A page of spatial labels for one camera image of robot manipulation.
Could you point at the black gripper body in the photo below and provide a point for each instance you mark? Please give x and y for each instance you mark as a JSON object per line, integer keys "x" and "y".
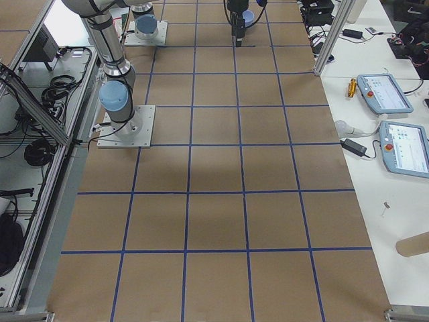
{"x": 236, "y": 10}

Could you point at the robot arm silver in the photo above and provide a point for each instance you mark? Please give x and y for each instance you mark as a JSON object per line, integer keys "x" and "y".
{"x": 116, "y": 94}
{"x": 146, "y": 24}

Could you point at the blue bowl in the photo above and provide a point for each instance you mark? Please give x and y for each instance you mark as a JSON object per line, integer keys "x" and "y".
{"x": 248, "y": 17}

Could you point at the yellow tool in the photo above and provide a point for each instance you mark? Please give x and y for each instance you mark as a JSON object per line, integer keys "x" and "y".
{"x": 352, "y": 88}

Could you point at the white light bulb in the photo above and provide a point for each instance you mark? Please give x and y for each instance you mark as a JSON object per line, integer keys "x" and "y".
{"x": 344, "y": 130}

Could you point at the far teach pendant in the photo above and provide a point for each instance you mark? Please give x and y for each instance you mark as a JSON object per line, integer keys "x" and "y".
{"x": 382, "y": 94}

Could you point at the teach pendant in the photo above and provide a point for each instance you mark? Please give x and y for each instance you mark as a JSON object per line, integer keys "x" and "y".
{"x": 382, "y": 94}
{"x": 404, "y": 148}

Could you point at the black power adapter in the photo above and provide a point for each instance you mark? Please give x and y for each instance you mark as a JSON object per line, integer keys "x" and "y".
{"x": 353, "y": 147}

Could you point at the near teach pendant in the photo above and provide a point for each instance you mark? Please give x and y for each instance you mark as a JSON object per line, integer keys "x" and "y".
{"x": 404, "y": 148}

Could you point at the cardboard tube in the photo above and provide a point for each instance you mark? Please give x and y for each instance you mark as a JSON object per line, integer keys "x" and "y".
{"x": 413, "y": 246}

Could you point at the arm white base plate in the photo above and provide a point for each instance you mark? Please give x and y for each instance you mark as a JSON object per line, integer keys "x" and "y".
{"x": 136, "y": 133}
{"x": 136, "y": 38}

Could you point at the aluminium frame post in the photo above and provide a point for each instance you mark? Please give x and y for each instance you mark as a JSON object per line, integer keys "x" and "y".
{"x": 341, "y": 16}

